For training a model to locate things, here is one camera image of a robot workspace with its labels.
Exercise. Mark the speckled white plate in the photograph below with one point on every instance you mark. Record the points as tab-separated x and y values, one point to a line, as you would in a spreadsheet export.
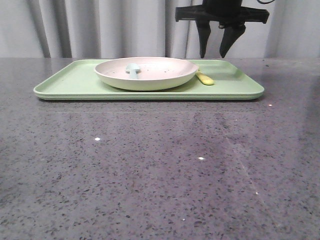
156	73

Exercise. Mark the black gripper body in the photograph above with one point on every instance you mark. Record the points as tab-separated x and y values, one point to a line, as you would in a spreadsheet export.
228	13

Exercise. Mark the light green plastic tray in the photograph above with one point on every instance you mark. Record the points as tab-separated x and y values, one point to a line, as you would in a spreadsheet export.
78	81

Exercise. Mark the grey curtain backdrop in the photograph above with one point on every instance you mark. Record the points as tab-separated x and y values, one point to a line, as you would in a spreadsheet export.
112	29

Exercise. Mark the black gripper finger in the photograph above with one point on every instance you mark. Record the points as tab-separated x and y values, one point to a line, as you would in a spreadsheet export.
204	31
230	36

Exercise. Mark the light blue plastic spoon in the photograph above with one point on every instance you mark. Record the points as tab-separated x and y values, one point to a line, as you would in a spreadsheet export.
133	69

